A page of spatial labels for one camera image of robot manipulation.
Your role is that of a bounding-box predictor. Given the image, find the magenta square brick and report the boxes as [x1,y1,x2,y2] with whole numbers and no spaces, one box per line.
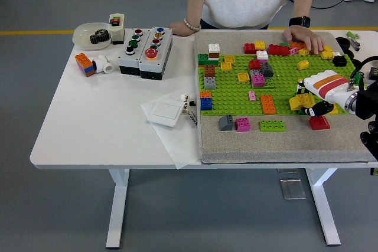
[234,117,251,133]
[250,74,266,88]

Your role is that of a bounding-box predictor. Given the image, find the red slope brick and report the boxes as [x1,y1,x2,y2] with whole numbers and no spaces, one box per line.
[308,115,331,130]

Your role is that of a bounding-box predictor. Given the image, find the large yellow slope brick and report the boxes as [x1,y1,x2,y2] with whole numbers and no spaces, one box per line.
[288,92,316,112]

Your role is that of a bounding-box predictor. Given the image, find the beaded bracelet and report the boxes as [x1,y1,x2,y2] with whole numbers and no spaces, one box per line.
[183,17,202,32]

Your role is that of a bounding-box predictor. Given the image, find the emergency stop control box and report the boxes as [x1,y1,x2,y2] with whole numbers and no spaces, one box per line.
[138,26,173,81]

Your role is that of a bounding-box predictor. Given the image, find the green flat plate brick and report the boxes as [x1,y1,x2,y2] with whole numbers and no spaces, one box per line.
[252,80,276,89]

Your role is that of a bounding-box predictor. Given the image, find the white pipe tee fitting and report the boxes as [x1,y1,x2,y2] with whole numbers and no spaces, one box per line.
[91,54,114,74]

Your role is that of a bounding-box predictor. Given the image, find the white bowl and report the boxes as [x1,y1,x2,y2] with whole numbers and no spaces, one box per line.
[71,22,112,51]

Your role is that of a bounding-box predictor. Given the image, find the black wristwatch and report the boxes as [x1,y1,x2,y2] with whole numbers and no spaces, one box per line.
[288,15,311,28]

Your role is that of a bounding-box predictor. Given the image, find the black gears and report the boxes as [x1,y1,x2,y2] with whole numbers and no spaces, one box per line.
[89,29,112,45]

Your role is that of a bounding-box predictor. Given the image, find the orange blue purple brick stack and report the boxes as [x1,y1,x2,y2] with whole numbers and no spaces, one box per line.
[74,53,96,78]

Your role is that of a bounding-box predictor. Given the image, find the white brown brick stack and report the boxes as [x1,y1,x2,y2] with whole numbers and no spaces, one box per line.
[207,42,221,60]

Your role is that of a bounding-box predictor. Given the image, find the metal floor plate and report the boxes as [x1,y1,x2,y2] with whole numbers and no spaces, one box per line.
[279,178,307,201]

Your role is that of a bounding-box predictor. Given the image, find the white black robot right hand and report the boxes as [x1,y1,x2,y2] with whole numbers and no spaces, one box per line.
[295,70,355,117]

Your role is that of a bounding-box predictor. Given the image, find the dark grey slope brick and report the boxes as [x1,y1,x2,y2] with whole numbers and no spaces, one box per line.
[261,62,275,78]
[218,114,234,132]

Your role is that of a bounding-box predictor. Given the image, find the white paper sheet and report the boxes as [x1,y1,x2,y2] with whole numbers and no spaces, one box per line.
[139,92,204,170]

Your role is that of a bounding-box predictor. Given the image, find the red long brick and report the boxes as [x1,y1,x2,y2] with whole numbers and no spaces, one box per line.
[268,44,291,56]

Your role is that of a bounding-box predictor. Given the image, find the black brick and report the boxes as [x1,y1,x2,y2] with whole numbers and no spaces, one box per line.
[332,55,348,67]

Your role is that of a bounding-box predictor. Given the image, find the white printed label strip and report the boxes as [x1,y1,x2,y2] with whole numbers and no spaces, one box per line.
[185,110,198,129]

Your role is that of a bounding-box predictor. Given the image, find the person's left hand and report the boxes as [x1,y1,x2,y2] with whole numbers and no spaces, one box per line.
[283,25,325,55]

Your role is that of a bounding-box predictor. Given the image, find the green studded baseplate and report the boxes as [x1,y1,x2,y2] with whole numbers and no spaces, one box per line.
[197,54,360,116]

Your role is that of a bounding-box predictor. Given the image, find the white table leg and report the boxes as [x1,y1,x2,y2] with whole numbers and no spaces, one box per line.
[305,168,342,246]
[105,169,130,249]

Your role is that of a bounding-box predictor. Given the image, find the white wall switch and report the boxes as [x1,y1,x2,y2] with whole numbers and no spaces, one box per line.
[146,100,183,128]

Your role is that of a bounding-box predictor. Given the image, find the cream switch box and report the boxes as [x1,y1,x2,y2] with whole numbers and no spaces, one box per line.
[107,13,125,45]

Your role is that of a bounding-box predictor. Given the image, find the grey-brown mat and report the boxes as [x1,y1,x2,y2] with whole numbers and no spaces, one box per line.
[192,31,378,165]

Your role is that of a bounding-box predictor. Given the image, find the person's right hand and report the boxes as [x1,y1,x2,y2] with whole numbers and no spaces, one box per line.
[168,21,194,37]

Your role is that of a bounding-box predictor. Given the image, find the lime green long plate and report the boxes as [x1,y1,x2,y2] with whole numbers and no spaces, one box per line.
[259,119,286,132]

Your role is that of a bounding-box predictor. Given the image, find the dark green flat brick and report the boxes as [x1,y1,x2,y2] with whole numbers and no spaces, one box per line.
[197,53,219,67]

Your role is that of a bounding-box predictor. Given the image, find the white labelled cylinder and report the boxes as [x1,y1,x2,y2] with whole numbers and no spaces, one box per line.
[179,93,190,116]

